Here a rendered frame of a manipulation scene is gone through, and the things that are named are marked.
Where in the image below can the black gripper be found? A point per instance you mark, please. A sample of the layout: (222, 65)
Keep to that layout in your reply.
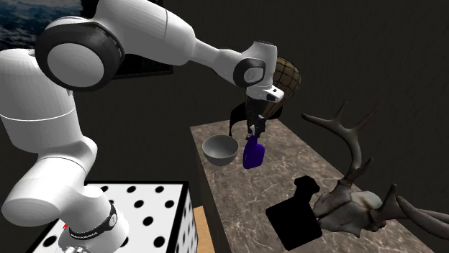
(253, 107)

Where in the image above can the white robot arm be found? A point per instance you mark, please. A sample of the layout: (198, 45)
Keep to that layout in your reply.
(42, 105)

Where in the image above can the blue bottle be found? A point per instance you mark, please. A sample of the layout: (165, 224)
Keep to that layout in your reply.
(253, 156)

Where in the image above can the grey bowl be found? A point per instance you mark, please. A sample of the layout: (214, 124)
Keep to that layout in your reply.
(220, 149)

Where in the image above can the brown lattice vase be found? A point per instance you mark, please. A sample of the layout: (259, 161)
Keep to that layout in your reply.
(289, 78)

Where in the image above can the marble top table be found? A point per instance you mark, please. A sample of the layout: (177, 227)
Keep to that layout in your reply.
(245, 199)

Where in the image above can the black bottle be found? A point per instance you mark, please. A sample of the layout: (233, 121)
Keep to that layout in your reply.
(293, 217)

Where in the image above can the antlered animal skull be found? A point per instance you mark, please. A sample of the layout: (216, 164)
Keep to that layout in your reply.
(345, 206)

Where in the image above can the white black-dotted robot stand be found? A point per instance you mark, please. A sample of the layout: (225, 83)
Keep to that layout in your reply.
(154, 206)

